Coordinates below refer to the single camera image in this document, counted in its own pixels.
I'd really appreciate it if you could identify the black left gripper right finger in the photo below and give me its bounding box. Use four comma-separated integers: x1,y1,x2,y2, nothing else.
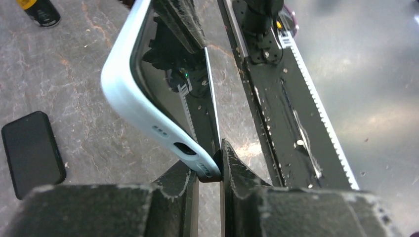
220,139,401,237

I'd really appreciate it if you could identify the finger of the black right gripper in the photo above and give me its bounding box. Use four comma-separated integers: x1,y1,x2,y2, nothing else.
152,0,206,53

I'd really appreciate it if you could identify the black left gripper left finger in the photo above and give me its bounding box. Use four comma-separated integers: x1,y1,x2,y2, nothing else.
4,162,198,237

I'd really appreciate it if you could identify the black smartphone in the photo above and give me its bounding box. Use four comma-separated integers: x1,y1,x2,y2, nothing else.
130,0,224,184

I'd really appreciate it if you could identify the light blue phone case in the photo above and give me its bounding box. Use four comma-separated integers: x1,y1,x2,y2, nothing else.
101,0,222,181

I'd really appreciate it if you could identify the black phone in black case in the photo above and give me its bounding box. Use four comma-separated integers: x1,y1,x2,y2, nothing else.
1,111,66,200

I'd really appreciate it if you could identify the black and yellow drink can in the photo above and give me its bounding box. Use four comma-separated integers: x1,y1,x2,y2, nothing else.
16,0,61,28

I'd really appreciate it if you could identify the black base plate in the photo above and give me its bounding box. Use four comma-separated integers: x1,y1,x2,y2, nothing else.
217,0,352,191

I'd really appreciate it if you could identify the white cable duct rail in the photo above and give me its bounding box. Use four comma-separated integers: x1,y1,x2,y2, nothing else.
280,31,360,190

